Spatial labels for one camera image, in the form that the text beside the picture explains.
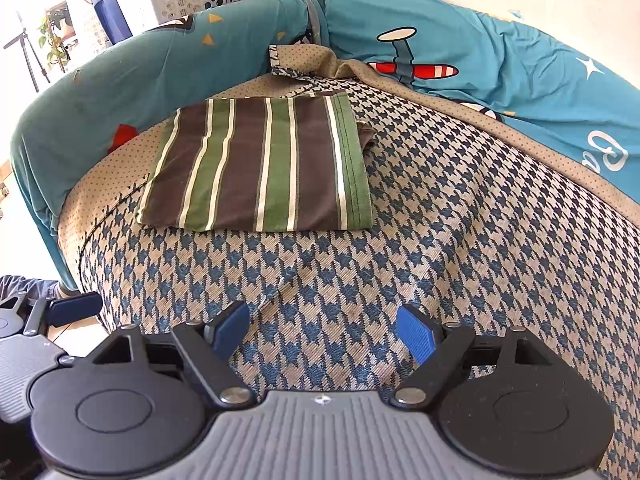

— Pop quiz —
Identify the green and brown striped t-shirt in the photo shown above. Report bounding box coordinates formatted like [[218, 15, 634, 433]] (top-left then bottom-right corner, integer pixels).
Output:
[[135, 91, 379, 234]]

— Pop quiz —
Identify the green plant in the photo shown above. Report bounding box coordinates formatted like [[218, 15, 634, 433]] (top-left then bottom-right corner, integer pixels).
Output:
[[37, 5, 74, 74]]

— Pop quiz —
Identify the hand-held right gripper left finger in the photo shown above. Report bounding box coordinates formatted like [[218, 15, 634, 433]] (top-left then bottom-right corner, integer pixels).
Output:
[[85, 301, 258, 407]]

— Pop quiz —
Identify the blue houndstooth bed mat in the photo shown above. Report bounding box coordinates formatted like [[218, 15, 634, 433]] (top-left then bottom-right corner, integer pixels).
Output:
[[56, 44, 640, 480]]

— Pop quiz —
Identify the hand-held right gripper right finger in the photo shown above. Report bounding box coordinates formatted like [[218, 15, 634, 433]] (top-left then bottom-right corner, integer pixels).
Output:
[[389, 304, 551, 407]]

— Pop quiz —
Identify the black tripod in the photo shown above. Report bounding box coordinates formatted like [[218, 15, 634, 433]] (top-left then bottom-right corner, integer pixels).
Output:
[[2, 10, 52, 94]]

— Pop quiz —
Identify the person's leg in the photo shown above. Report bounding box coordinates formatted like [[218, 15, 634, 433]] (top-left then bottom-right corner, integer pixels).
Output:
[[0, 274, 79, 306]]

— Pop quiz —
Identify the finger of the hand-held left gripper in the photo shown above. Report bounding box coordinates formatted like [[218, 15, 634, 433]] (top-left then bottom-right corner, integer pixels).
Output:
[[22, 291, 104, 337]]

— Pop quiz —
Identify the blue box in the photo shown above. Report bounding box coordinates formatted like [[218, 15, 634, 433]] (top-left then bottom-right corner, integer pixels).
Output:
[[90, 0, 134, 47]]

